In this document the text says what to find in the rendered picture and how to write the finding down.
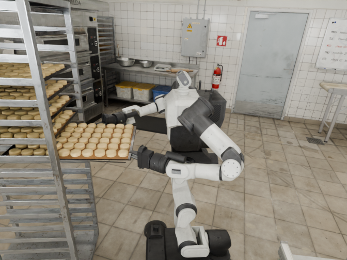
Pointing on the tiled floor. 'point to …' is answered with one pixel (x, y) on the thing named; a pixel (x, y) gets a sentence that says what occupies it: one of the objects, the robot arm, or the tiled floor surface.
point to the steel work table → (136, 68)
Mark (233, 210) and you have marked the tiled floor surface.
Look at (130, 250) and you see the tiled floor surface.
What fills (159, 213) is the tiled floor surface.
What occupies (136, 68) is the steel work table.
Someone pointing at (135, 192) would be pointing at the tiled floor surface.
